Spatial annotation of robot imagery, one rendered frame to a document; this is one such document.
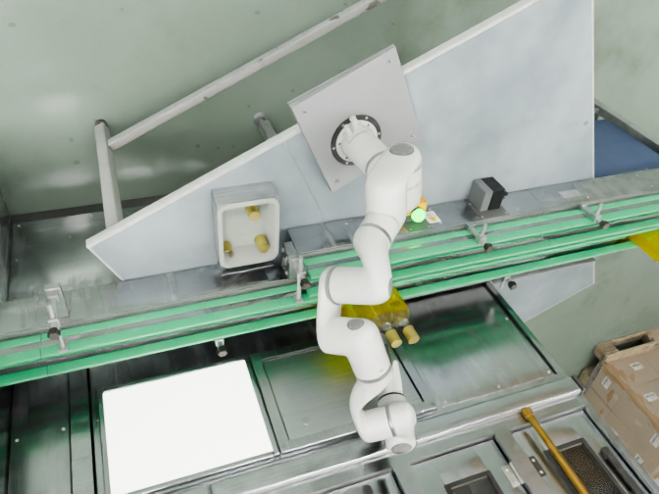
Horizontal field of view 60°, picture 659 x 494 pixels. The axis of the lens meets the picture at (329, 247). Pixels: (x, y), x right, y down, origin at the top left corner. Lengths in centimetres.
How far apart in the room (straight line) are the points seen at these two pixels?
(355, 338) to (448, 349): 74
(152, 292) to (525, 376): 116
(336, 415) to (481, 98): 102
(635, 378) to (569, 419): 353
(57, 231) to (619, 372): 442
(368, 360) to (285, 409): 47
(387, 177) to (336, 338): 37
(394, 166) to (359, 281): 28
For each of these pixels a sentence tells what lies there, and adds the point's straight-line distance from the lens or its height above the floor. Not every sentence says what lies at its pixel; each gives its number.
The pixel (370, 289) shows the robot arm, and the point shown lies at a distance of 120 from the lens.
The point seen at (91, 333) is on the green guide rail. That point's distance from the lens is 166.
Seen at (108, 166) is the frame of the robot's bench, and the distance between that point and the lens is 201.
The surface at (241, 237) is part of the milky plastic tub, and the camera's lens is 170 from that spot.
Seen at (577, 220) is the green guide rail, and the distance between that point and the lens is 211.
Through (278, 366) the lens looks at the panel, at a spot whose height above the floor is 104.
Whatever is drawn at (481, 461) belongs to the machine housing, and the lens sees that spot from 171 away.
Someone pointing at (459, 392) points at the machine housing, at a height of 127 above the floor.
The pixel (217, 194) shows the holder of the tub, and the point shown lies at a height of 78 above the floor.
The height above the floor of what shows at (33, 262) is 35.
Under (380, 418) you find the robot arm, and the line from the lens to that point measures 139.
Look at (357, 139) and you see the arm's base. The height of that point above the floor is 84.
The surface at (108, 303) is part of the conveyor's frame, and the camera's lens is 170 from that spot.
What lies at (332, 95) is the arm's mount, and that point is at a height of 78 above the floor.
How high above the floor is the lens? 206
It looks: 44 degrees down
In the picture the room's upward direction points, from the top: 151 degrees clockwise
